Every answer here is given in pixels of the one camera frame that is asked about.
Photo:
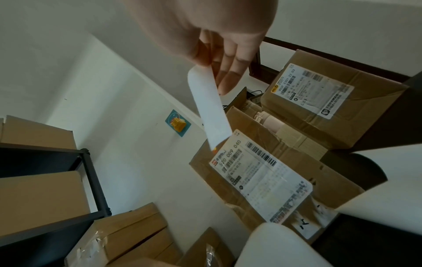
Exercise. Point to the black metal shelf rack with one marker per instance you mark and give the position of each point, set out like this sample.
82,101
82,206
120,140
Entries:
97,182

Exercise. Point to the teal wall poster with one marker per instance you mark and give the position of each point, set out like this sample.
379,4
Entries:
173,113

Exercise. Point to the yellow wall holder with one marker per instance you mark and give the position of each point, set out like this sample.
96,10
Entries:
178,125

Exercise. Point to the large plain cardboard box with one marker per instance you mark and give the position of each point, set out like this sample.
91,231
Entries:
43,198
36,133

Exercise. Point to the person's right hand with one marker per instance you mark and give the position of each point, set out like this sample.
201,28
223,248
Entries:
204,26

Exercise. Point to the small cardboard parcel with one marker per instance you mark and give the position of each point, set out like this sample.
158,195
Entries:
362,109

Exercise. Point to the single red yellow sticker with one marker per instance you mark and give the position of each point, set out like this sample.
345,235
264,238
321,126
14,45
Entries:
211,112

